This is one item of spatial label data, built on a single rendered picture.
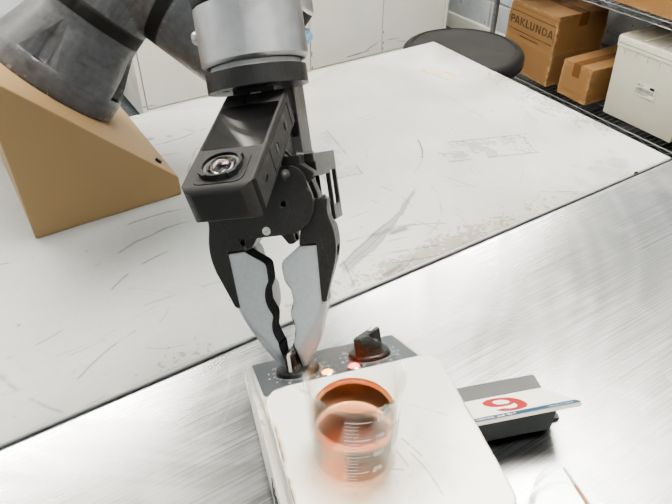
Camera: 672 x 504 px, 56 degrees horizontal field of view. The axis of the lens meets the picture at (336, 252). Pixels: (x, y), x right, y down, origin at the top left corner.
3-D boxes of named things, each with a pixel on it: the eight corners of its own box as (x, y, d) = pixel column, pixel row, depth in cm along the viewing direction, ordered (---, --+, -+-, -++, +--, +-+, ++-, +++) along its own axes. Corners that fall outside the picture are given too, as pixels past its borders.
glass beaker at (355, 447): (387, 412, 40) (395, 320, 35) (408, 490, 36) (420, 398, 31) (291, 424, 39) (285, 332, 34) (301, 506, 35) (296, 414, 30)
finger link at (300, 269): (355, 340, 50) (335, 226, 49) (338, 368, 45) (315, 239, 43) (318, 344, 51) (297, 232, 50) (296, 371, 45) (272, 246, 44)
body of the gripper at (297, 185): (347, 223, 50) (326, 67, 48) (320, 243, 42) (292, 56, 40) (257, 233, 52) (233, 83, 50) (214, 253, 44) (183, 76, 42)
